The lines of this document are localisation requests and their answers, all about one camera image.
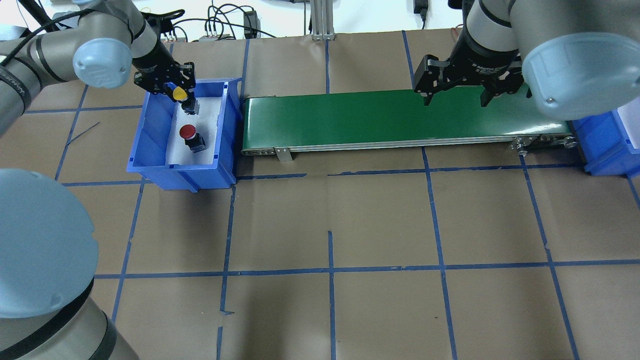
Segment aluminium frame post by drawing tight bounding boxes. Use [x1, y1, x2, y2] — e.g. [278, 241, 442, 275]
[305, 0, 336, 42]

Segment left white foam pad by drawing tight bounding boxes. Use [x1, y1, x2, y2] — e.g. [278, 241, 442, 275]
[166, 96, 222, 166]

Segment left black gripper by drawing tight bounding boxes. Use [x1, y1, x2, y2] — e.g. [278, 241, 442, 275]
[133, 52, 196, 103]

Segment red push button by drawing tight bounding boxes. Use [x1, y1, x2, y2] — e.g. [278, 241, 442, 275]
[179, 124, 207, 154]

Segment yellow push button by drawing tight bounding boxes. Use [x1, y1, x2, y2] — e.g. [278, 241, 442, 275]
[172, 86, 200, 116]

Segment left blue plastic bin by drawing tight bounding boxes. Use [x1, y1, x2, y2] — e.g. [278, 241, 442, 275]
[126, 78, 242, 193]

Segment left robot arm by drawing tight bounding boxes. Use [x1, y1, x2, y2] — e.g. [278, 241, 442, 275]
[1, 0, 195, 360]

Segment blue plastic bin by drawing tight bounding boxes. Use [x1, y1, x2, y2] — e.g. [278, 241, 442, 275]
[572, 109, 640, 178]
[126, 78, 242, 193]

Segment black power adapter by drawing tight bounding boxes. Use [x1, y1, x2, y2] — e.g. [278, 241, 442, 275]
[243, 10, 260, 39]

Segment right blue plastic bin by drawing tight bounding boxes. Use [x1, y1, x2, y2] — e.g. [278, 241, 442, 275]
[572, 109, 640, 178]

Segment green conveyor belt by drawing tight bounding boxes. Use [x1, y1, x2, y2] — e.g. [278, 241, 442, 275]
[242, 86, 578, 161]

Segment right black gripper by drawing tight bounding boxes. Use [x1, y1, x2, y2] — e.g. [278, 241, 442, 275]
[413, 35, 524, 108]

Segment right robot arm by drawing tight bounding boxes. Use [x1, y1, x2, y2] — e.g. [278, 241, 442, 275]
[413, 0, 640, 120]

